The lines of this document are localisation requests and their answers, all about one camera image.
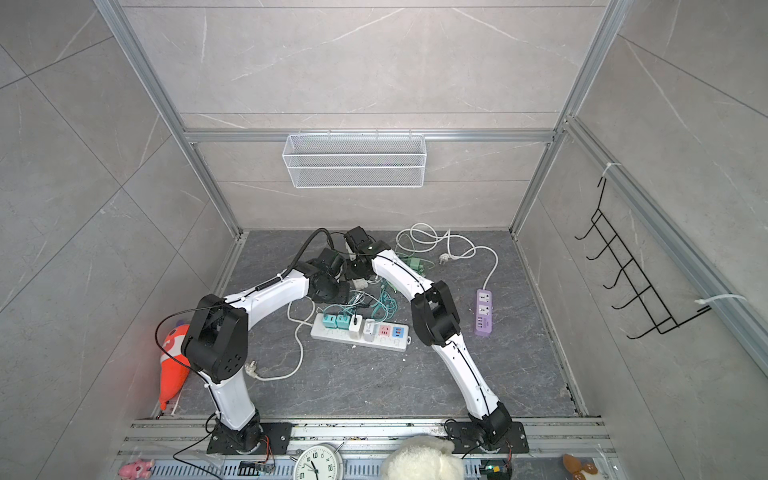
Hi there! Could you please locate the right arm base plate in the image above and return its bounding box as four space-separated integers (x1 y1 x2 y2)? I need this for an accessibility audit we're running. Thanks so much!
443 419 530 455

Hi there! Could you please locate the aluminium front rail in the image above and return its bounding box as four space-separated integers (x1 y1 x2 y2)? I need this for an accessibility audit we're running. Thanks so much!
105 417 626 479

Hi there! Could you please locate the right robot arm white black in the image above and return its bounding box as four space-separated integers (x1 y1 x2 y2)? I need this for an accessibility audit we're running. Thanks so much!
344 227 513 451

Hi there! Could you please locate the white charger with black cable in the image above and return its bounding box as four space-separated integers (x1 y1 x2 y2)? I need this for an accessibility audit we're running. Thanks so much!
348 315 364 339

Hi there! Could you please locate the white 66W charger with cable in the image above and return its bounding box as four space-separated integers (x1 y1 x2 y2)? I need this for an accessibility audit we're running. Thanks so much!
351 289 393 341

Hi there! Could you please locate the brown plush toy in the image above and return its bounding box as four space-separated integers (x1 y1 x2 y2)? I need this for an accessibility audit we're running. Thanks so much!
562 454 607 480

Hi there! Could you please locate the red toy vacuum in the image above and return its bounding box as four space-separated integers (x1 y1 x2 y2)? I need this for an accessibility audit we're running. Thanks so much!
158 323 190 413

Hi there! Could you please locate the white wire mesh basket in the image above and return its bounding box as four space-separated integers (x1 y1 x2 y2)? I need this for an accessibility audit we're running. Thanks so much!
282 133 428 189

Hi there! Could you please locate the white multicolour power strip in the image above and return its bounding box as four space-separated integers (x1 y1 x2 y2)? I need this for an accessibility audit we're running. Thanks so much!
310 313 411 352

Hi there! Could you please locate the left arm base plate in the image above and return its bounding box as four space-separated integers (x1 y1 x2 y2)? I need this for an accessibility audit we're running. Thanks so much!
206 414 293 455

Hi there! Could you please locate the teal charger cable bundle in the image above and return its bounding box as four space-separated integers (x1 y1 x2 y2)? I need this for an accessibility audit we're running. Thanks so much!
323 290 400 322

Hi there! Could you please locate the teal charger plug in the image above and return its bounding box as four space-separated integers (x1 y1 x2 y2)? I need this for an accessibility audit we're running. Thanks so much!
336 314 352 330
323 314 337 329

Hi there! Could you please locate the white analog clock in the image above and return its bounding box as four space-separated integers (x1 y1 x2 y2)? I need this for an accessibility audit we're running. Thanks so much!
292 444 345 480

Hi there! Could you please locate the white plush toy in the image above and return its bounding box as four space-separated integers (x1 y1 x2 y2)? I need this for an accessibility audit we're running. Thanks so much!
380 436 464 480

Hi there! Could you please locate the pink toy pig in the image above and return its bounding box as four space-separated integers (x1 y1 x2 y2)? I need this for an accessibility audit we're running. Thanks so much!
118 459 156 480

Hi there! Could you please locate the purple small power strip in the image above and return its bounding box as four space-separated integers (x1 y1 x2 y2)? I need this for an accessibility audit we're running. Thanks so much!
475 289 493 337

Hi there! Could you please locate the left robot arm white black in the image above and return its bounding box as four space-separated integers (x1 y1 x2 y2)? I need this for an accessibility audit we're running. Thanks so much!
156 228 349 453

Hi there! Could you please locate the black wire hook rack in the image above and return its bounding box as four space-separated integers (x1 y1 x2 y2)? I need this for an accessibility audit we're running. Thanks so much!
574 178 712 340

